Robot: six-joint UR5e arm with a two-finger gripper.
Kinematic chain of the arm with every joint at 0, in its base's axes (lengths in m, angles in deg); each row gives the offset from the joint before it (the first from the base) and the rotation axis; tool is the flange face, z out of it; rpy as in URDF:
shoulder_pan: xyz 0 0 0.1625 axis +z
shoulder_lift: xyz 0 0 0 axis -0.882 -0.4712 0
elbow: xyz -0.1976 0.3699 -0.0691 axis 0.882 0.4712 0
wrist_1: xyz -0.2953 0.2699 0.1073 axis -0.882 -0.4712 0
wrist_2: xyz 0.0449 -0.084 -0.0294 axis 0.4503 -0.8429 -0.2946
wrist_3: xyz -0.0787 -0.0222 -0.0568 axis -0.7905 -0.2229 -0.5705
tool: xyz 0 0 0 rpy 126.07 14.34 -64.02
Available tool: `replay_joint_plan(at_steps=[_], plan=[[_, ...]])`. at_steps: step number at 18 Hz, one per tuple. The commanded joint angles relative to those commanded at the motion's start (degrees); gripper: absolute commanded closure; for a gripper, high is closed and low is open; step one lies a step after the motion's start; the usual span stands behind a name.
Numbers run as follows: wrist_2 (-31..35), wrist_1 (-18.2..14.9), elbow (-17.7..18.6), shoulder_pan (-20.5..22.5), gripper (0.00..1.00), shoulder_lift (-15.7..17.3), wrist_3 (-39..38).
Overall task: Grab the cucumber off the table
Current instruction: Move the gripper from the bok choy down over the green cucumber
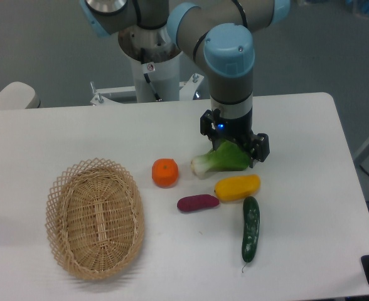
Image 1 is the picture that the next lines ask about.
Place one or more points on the purple sweet potato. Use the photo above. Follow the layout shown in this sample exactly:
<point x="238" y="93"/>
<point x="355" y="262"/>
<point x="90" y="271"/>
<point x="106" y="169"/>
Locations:
<point x="197" y="202"/>

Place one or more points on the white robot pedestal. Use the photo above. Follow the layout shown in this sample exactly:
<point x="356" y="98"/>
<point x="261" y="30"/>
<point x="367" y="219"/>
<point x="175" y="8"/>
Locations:
<point x="154" y="60"/>

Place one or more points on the green bok choy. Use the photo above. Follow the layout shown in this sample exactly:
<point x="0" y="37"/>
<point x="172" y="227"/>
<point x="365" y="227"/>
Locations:
<point x="228" y="157"/>

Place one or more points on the white chair armrest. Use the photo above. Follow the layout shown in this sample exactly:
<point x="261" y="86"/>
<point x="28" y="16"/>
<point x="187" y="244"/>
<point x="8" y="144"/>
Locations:
<point x="18" y="96"/>

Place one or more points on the white metal base frame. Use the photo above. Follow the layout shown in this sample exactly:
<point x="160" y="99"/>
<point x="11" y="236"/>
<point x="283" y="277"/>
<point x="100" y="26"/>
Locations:
<point x="189" y="90"/>

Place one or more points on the yellow mango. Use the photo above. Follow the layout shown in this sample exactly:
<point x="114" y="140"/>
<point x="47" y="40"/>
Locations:
<point x="237" y="187"/>

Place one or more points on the dark green cucumber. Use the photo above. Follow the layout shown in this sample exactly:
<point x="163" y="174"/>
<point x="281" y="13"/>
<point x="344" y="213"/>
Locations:
<point x="251" y="227"/>

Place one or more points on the orange tangerine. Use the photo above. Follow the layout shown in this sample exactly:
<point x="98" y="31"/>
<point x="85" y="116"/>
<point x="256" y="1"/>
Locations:
<point x="165" y="172"/>

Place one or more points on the woven wicker basket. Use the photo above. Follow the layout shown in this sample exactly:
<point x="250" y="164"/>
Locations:
<point x="95" y="219"/>

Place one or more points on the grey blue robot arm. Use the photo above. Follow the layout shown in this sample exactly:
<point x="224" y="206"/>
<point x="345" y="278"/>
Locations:
<point x="218" y="40"/>

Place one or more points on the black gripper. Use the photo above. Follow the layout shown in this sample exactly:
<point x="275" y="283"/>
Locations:
<point x="239" y="131"/>

